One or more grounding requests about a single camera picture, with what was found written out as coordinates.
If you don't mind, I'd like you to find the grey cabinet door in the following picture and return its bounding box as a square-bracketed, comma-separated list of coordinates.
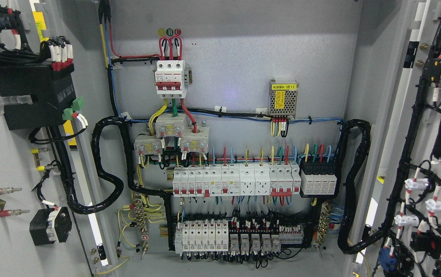
[0, 0, 111, 277]
[338, 0, 441, 277]

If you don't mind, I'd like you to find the current transformer group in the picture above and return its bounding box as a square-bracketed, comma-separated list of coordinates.
[134, 113, 210, 160]

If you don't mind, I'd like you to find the white socket breaker row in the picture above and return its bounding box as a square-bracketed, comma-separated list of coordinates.
[172, 163, 302, 197]

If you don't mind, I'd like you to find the metal mesh power supply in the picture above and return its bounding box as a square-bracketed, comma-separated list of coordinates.
[268, 78, 299, 116]

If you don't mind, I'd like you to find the red main circuit breaker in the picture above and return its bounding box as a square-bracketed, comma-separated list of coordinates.
[154, 60, 190, 99]

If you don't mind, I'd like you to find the lower white breaker row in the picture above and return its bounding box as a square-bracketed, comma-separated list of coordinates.
[174, 219, 231, 256]

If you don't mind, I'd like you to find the relay terminal row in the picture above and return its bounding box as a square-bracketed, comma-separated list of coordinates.
[227, 209, 311, 261]

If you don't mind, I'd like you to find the black surge protector block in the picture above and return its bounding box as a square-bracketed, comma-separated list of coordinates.
[300, 160, 338, 199]

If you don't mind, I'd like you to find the black digital power meter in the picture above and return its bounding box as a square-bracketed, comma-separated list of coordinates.
[0, 61, 84, 131]

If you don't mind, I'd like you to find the black cable conduit left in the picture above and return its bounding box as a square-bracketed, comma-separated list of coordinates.
[62, 115, 173, 215]

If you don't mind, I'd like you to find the yellow terminal post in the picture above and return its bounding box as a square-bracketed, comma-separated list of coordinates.
[31, 147, 60, 175]

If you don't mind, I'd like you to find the rotary selector switch left door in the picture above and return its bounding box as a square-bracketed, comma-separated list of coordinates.
[29, 207, 72, 246]

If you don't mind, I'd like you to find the red terminal post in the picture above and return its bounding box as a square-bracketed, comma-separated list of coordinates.
[0, 187, 30, 218]

